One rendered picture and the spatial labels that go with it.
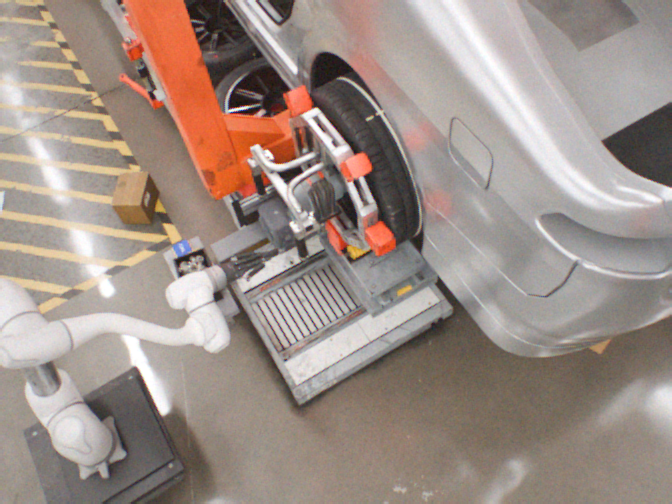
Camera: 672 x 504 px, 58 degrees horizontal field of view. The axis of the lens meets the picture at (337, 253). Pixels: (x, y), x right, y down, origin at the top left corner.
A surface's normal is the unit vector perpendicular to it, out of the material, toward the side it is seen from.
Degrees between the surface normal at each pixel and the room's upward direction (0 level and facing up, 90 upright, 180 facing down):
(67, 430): 8
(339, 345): 0
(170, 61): 90
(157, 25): 90
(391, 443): 0
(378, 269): 0
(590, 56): 22
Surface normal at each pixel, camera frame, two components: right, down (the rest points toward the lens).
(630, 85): 0.10, -0.23
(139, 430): -0.05, -0.49
